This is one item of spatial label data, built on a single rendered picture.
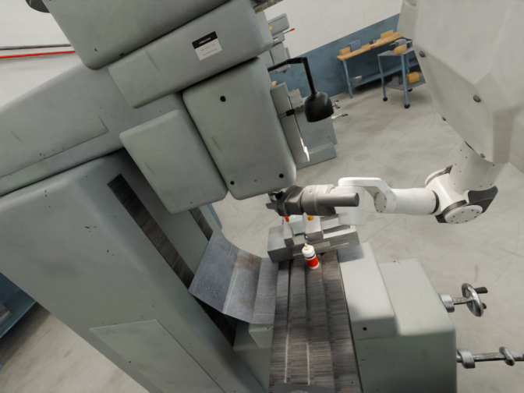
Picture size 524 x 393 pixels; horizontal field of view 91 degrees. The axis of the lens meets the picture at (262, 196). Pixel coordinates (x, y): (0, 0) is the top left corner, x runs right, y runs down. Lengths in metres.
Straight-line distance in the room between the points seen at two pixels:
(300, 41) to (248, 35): 6.62
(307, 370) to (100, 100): 0.84
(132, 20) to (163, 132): 0.22
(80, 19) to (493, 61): 0.65
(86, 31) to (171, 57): 0.17
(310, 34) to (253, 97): 6.61
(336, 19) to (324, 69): 1.01
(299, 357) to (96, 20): 0.91
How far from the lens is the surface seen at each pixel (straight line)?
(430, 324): 1.08
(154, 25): 0.61
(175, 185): 0.72
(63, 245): 0.89
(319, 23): 7.20
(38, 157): 0.93
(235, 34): 0.57
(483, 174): 0.72
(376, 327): 0.99
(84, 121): 0.78
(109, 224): 0.76
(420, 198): 0.76
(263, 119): 0.61
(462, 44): 0.31
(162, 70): 0.63
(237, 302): 1.03
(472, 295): 1.22
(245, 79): 0.60
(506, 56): 0.29
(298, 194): 0.75
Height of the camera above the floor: 1.64
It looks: 28 degrees down
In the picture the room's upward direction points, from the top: 24 degrees counter-clockwise
